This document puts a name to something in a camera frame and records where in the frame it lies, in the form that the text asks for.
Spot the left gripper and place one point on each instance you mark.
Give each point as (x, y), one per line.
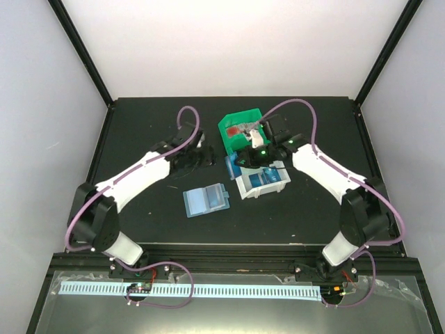
(208, 158)

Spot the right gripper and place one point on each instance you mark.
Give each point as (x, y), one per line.
(249, 161)

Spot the light blue card holder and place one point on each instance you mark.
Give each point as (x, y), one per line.
(197, 203)

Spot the blue VIP card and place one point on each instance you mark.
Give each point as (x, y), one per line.
(215, 201)

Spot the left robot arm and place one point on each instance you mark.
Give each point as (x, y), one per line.
(94, 217)

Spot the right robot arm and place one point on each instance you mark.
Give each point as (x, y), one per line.
(364, 210)

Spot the blue cards stack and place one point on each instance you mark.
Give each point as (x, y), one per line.
(264, 177)

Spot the red and white cards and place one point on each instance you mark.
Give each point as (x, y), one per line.
(239, 129)

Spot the green plastic bin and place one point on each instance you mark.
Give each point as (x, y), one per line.
(238, 142)

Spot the clear plastic sheet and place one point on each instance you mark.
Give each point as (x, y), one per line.
(387, 304)

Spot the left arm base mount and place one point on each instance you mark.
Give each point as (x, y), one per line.
(136, 271)

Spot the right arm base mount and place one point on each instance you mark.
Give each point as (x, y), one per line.
(318, 270)

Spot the black aluminium frame rail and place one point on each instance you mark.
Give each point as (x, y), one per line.
(391, 260)

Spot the slotted white cable duct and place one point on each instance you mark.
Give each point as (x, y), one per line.
(203, 291)

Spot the left rear frame post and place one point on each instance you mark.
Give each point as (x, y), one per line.
(74, 37)

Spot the frame post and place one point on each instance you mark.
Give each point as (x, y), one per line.
(400, 27)
(74, 37)

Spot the right rear frame post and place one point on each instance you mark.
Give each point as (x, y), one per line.
(400, 27)

